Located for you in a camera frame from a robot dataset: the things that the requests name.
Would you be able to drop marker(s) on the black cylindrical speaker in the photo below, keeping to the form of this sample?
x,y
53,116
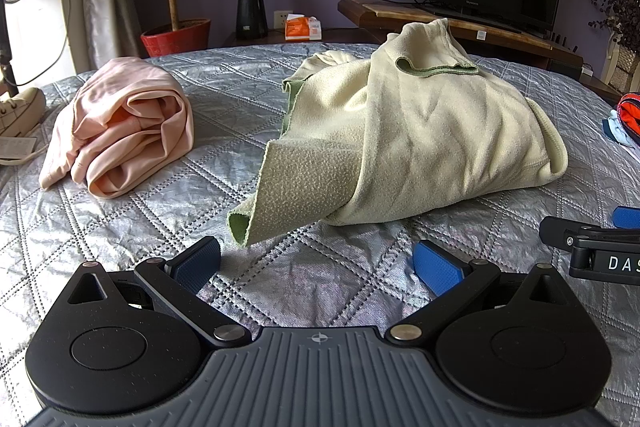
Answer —
x,y
248,17

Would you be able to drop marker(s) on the blue folded garment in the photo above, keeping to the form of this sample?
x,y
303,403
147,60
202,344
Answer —
x,y
612,129

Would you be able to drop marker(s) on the white wall socket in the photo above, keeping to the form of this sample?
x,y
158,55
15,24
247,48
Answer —
x,y
281,18

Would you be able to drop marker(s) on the white paper tag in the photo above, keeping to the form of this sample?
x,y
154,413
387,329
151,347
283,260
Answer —
x,y
15,148

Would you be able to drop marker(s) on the wooden television stand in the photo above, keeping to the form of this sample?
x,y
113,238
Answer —
x,y
380,9

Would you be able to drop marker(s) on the pale green fleece sweater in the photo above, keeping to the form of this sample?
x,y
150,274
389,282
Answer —
x,y
425,132

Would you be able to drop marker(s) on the pink garment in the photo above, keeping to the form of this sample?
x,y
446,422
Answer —
x,y
125,132

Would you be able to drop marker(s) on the white canvas sneaker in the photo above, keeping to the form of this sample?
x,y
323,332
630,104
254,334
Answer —
x,y
20,112

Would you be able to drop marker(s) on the dried purple flower bunch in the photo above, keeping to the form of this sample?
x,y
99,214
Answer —
x,y
620,2

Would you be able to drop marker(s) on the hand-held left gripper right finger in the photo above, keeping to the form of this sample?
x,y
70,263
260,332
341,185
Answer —
x,y
437,267

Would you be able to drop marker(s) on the white wicker plant stand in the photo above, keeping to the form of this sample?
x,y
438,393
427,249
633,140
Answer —
x,y
627,67

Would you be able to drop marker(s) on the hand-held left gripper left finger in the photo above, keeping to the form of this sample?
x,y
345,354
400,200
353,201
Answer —
x,y
195,264

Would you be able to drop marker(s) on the black router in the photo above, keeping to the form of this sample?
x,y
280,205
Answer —
x,y
562,43

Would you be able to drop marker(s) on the small white label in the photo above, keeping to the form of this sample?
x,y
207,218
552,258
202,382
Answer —
x,y
480,35

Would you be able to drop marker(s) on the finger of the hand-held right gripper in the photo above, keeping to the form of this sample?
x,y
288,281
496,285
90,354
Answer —
x,y
555,229

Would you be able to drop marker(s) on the grey quilted bedspread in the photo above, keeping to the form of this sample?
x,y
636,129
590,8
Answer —
x,y
200,187

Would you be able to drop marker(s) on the dark low wooden table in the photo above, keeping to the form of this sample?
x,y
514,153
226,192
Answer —
x,y
265,42

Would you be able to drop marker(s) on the orange tissue box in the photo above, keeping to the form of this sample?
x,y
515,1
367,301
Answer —
x,y
300,29

